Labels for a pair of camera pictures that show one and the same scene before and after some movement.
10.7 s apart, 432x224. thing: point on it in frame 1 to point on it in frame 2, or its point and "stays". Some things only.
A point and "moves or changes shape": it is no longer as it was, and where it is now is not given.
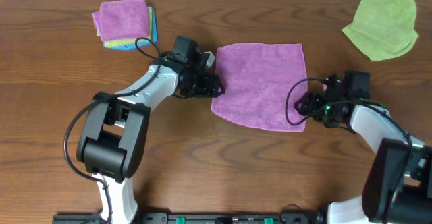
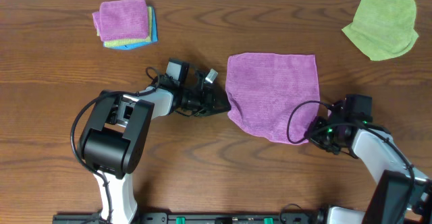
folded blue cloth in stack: x=154 y=35 stays
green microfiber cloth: x=383 y=25 stays
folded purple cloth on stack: x=121 y=19 stays
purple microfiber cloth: x=262 y=82 moves or changes shape
